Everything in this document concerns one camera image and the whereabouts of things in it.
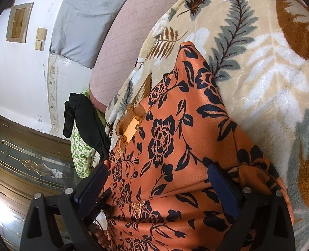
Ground black cloth garment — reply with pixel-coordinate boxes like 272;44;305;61
63;93;110;160

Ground grey pillow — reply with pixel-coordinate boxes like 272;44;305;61
50;0;126;68

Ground green white patterned pillow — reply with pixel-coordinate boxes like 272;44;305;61
70;90;106;179

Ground person's left hand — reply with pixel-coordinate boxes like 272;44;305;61
89;223;110;249

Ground gold framed wall picture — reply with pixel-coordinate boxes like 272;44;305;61
6;3;34;43

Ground brown wooden glass door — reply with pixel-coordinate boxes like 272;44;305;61
0;116;80;250

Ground orange black floral garment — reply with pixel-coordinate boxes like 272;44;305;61
106;42;293;250

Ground beige wall switch plate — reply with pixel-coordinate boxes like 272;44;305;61
35;28;47;51

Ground beige leaf-print fleece blanket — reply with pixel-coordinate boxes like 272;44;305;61
106;0;309;250

